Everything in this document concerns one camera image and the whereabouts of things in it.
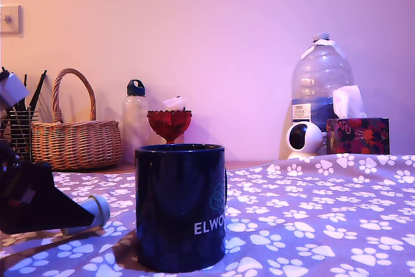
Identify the pale grey camera box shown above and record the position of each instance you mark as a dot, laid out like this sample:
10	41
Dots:
14	90

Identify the blue paw-print cloth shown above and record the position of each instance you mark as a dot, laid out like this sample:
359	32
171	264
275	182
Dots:
324	209

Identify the clear bottle with dark cap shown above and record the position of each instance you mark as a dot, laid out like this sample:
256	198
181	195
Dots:
134	121

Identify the wall light switch plate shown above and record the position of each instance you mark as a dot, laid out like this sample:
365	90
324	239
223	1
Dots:
11	19

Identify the white tissue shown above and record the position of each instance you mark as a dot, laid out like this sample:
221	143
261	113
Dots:
348	102

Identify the small white round camera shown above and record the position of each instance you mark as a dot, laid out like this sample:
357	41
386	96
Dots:
313	134

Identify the white plastic wrapper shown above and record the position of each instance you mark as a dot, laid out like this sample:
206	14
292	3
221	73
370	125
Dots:
173	102

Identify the dark blue printed mug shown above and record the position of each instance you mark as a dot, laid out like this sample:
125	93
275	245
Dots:
175	209

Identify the grey coffee capsule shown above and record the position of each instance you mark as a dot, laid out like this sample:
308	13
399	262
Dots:
99	210

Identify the floral tissue box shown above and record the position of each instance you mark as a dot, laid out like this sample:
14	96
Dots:
356	136

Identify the large clear water bottle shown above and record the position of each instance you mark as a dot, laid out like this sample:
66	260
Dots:
321	69

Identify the red glass goblet dish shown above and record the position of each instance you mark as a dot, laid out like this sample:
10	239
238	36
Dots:
168	123

